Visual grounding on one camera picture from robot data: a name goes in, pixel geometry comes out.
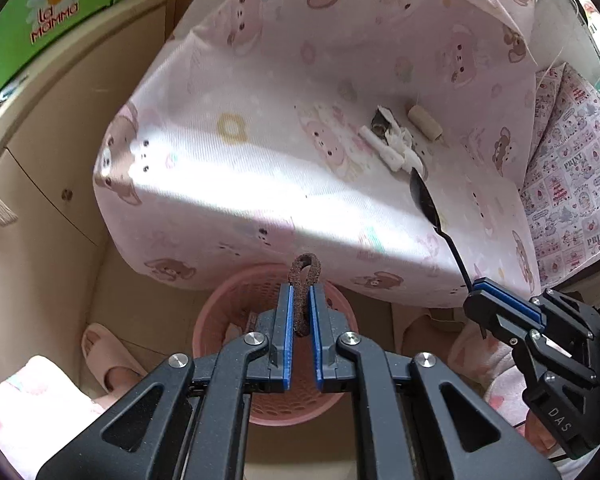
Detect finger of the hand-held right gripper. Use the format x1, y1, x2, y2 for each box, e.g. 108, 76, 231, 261
472, 277, 547, 324
462, 290, 548, 348

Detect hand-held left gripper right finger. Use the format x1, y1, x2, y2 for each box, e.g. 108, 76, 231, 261
307, 280, 561, 480

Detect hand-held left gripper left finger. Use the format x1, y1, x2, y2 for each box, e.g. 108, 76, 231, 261
35, 282, 296, 480

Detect brown hair tie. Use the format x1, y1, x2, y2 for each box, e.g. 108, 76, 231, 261
290, 252, 323, 337

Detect pink plastic basket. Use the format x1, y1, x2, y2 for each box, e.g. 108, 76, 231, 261
192, 263, 361, 428

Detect black plastic spoon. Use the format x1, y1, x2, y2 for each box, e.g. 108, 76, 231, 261
409, 167, 481, 293

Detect white paper scrap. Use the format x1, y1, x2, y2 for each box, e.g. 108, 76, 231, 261
386, 122, 427, 177

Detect beige thread spool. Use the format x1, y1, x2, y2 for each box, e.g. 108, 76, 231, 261
405, 104, 443, 142

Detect small foil wrapper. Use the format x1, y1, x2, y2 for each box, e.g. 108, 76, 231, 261
371, 105, 398, 137

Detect person's right leg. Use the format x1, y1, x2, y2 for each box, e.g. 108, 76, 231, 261
450, 330, 556, 461

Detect person's leg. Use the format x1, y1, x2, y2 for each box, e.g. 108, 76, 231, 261
450, 330, 556, 461
0, 355, 148, 476

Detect pink printed quilt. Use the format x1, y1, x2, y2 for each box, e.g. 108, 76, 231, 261
517, 62, 600, 293

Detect pink slipper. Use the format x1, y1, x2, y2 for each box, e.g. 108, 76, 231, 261
82, 323, 148, 396

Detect pink bear printed chair cover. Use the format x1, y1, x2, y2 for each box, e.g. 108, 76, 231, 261
92, 0, 543, 308

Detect person's left leg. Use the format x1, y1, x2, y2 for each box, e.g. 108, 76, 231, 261
0, 355, 148, 476

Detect cream shelf cabinet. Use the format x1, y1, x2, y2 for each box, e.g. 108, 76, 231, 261
0, 0, 181, 361

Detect green storage box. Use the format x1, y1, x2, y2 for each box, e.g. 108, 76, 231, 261
0, 0, 131, 106

